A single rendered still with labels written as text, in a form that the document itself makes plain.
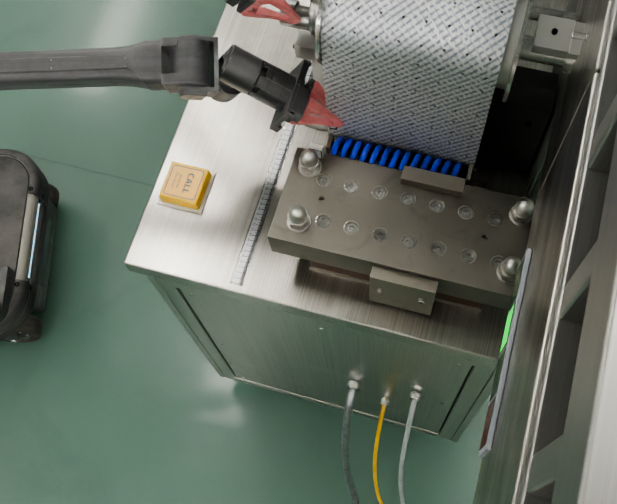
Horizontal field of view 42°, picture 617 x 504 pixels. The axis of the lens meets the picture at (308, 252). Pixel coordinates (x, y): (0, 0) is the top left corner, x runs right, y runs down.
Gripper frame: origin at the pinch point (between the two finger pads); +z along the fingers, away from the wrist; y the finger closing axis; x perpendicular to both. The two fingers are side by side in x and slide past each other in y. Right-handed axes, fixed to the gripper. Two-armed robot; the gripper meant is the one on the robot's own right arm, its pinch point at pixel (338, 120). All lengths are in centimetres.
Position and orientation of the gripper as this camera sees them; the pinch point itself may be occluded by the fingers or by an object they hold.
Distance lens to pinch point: 125.3
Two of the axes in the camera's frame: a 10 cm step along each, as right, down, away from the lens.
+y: -2.8, 9.0, -3.4
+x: 4.2, -2.1, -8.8
